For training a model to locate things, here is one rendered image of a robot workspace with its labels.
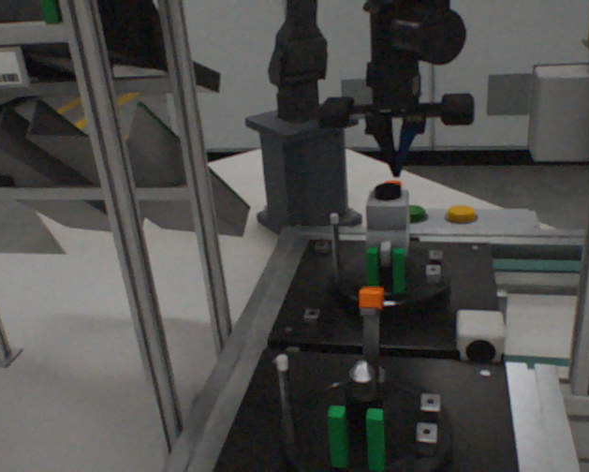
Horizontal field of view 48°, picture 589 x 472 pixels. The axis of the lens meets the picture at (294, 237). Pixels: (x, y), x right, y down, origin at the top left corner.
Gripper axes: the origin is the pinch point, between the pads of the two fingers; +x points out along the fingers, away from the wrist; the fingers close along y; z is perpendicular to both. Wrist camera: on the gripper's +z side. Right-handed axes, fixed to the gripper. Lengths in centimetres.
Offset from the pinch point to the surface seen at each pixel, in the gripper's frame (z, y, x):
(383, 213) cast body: -16.0, 0.0, 1.6
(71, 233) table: 20, 64, 23
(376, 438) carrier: -43.7, -2.3, 7.2
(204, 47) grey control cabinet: 287, 136, 32
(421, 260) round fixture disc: -10.4, -3.7, 10.1
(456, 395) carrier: -31.8, -7.9, 12.3
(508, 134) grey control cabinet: 287, -35, 86
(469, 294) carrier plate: -14.3, -9.2, 12.2
